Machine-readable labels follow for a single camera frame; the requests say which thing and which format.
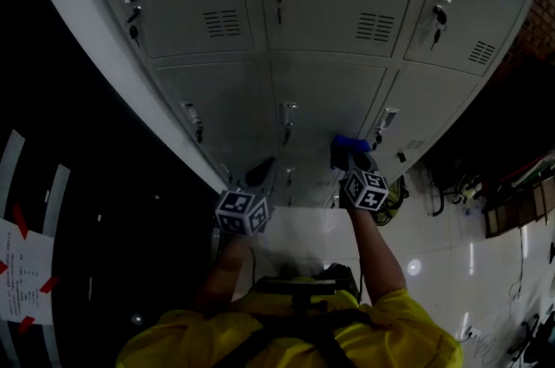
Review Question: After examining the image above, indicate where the set of grey locker doors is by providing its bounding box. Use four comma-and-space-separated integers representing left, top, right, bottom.
77, 0, 548, 209

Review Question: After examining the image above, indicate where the person's left forearm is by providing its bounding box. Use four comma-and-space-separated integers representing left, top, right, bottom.
193, 233, 258, 312

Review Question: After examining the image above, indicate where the blue cloth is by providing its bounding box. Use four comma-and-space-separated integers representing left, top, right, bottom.
331, 134, 373, 154

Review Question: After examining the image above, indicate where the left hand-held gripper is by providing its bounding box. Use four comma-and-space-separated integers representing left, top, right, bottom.
215, 156, 278, 237

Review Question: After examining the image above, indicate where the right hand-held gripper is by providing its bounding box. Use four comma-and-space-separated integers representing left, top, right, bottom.
330, 144, 390, 212

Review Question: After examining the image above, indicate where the yellow-green bag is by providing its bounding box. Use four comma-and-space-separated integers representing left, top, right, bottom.
373, 174, 409, 227

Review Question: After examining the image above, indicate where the black chest harness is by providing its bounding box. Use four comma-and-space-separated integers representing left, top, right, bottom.
216, 264, 375, 368

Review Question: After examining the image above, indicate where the black cable bundle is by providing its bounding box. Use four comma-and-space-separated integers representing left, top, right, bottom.
427, 168, 482, 218

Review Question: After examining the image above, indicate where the grey metal locker cabinet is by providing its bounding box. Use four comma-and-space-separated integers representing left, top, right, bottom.
17, 0, 550, 210

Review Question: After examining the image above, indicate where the person's right forearm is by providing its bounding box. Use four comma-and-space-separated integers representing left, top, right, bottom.
346, 206, 408, 306

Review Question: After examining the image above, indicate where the black floor equipment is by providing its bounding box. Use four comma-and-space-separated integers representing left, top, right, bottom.
507, 312, 555, 364

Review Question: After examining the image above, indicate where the set of dangling locker keys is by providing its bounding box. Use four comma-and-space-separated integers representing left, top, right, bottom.
126, 0, 448, 148

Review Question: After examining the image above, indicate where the yellow shirt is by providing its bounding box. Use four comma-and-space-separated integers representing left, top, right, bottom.
114, 286, 464, 368

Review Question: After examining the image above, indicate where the white paper notice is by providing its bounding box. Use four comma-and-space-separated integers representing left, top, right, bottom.
0, 217, 56, 326

